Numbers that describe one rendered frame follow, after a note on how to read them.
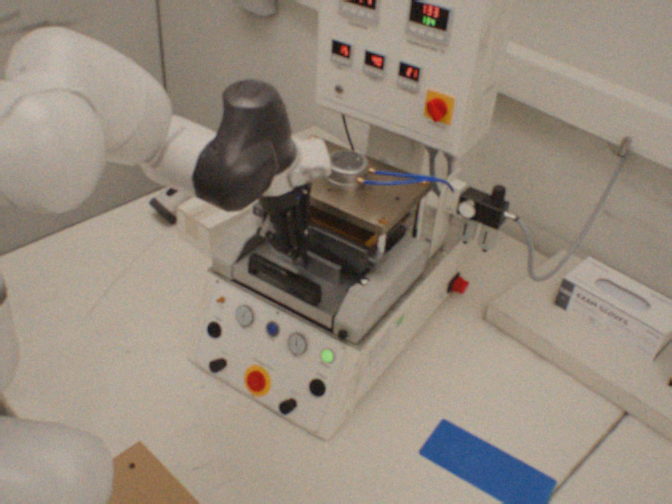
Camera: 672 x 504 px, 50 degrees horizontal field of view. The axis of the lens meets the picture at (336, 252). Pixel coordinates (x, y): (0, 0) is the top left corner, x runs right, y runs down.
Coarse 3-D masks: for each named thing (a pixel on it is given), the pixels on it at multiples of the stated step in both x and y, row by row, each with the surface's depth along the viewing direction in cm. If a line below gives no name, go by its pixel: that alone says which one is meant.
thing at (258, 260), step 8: (256, 256) 130; (248, 264) 131; (256, 264) 129; (264, 264) 129; (272, 264) 128; (248, 272) 132; (264, 272) 129; (272, 272) 128; (280, 272) 127; (288, 272) 127; (280, 280) 128; (288, 280) 127; (296, 280) 126; (304, 280) 126; (296, 288) 127; (304, 288) 125; (312, 288) 124; (320, 288) 125; (312, 296) 125; (320, 296) 126; (312, 304) 126
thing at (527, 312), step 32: (576, 256) 171; (512, 288) 161; (544, 288) 161; (512, 320) 153; (544, 320) 153; (576, 320) 154; (544, 352) 150; (576, 352) 146; (608, 352) 147; (608, 384) 141; (640, 384) 141; (640, 416) 139
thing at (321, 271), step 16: (272, 256) 136; (240, 272) 133; (256, 272) 133; (304, 272) 133; (320, 272) 132; (336, 272) 129; (256, 288) 133; (272, 288) 130; (288, 288) 130; (336, 288) 131; (288, 304) 130; (304, 304) 128; (320, 304) 127; (336, 304) 127; (320, 320) 127
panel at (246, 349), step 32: (224, 288) 137; (224, 320) 138; (256, 320) 135; (288, 320) 131; (224, 352) 139; (256, 352) 135; (288, 352) 132; (320, 352) 129; (288, 384) 133; (288, 416) 134; (320, 416) 130
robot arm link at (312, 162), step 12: (300, 144) 110; (312, 144) 111; (324, 144) 112; (300, 156) 109; (312, 156) 109; (324, 156) 110; (288, 168) 106; (300, 168) 107; (312, 168) 108; (324, 168) 109; (276, 180) 107; (288, 180) 108; (300, 180) 109; (312, 180) 110; (276, 192) 109
